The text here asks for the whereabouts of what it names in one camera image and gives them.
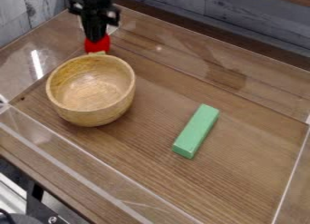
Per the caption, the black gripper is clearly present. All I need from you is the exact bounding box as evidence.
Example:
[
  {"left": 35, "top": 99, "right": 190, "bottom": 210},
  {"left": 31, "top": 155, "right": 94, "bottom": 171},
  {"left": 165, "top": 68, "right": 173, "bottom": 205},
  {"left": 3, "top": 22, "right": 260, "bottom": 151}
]
[{"left": 68, "top": 0, "right": 121, "bottom": 42}]

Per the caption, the red strawberry toy green leaf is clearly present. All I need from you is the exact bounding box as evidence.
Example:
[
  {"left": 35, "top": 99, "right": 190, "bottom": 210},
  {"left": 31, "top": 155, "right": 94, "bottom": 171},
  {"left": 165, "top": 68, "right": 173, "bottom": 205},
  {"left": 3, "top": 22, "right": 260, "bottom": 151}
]
[{"left": 84, "top": 34, "right": 110, "bottom": 54}]

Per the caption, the wooden bowl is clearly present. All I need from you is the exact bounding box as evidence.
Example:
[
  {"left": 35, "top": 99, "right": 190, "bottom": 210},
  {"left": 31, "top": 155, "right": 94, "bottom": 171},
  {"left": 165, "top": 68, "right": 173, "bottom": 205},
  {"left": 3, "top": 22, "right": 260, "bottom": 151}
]
[{"left": 46, "top": 54, "right": 137, "bottom": 127}]

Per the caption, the green rectangular block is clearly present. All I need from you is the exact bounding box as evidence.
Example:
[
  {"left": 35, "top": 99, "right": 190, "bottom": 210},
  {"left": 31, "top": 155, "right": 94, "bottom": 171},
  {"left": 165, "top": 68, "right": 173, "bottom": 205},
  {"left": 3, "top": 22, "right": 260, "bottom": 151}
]
[{"left": 173, "top": 104, "right": 219, "bottom": 159}]

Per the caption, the clear acrylic corner bracket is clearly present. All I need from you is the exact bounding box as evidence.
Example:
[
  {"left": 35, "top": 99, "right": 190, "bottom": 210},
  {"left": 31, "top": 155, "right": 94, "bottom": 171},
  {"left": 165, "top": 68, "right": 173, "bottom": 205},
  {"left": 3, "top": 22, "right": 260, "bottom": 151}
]
[{"left": 78, "top": 16, "right": 119, "bottom": 34}]

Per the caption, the black metal table bracket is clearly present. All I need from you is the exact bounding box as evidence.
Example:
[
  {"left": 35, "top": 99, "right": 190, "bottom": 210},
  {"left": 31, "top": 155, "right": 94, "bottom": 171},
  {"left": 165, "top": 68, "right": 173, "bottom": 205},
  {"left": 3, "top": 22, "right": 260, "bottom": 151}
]
[{"left": 26, "top": 180, "right": 80, "bottom": 224}]

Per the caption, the black cable at bottom left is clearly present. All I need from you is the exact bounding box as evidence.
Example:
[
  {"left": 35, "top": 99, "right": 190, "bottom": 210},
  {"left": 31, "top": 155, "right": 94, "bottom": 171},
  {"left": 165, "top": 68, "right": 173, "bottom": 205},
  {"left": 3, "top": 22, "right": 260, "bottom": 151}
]
[{"left": 0, "top": 208, "right": 20, "bottom": 224}]

